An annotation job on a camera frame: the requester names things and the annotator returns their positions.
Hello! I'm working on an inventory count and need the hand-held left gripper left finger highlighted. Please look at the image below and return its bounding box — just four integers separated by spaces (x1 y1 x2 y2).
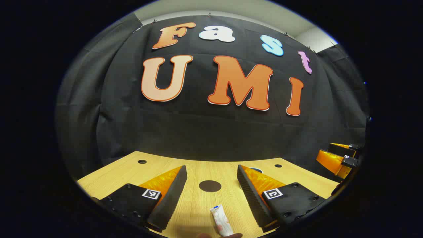
91 165 188 232

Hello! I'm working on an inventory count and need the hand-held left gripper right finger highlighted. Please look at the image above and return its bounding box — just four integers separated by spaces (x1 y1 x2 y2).
237 165 327 232

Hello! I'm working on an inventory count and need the white toothpaste tube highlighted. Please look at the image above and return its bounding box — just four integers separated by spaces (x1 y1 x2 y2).
210 204 234 237

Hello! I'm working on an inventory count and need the brown round coaster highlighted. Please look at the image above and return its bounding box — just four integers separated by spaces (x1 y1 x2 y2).
199 180 222 193

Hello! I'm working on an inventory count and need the wooden desktop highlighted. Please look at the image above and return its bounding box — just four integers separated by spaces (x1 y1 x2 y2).
77 151 341 238

